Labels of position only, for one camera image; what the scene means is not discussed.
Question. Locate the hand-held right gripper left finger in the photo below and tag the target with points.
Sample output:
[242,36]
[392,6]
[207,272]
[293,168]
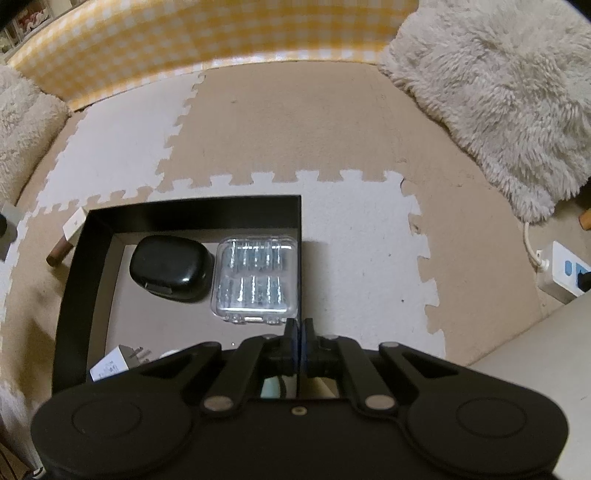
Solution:
[293,339]

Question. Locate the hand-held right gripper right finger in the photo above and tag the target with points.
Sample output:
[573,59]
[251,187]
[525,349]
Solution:
[305,339]

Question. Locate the clear plastic battery case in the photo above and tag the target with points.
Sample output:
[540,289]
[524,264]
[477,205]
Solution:
[254,277]

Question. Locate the black glossy case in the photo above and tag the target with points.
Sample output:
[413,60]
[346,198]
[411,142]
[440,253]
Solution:
[168,267]

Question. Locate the black cardboard box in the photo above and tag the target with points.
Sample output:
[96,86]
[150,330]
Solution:
[184,217]

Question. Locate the white charger plug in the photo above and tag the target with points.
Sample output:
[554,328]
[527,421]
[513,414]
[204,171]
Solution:
[113,364]

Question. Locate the white foam mat tile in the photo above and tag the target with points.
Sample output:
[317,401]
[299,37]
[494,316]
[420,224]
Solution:
[115,147]
[360,249]

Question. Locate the beige foam mat tile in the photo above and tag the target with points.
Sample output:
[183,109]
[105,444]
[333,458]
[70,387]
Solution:
[286,120]
[480,230]

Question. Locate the smooth cream cushion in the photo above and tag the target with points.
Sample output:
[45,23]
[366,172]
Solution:
[545,360]

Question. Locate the white power strip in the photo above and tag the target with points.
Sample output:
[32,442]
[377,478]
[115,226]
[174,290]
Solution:
[561,272]

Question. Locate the grey block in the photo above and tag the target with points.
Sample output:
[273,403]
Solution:
[7,230]

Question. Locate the fluffy cream blanket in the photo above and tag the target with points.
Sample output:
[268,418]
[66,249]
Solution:
[498,92]

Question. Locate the yellow checkered fabric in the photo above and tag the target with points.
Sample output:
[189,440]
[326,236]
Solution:
[184,41]

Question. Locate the fluffy cream cushion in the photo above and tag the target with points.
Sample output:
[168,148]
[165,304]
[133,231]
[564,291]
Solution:
[23,129]

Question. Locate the dark bookshelf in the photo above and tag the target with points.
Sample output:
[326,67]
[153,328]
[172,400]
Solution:
[27,18]

